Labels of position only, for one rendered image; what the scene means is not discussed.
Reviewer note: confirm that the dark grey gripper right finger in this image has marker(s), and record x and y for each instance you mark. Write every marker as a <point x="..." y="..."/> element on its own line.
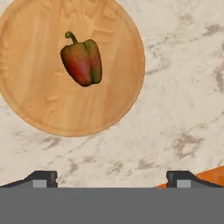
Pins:
<point x="178" y="176"/>

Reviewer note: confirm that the red green bell pepper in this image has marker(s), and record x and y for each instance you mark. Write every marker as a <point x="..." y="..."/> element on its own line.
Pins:
<point x="83" y="62"/>

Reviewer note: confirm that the round wooden plate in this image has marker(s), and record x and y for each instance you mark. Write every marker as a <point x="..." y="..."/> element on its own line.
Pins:
<point x="43" y="96"/>

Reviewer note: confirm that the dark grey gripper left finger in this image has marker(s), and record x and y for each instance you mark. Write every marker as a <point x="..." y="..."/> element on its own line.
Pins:
<point x="43" y="176"/>

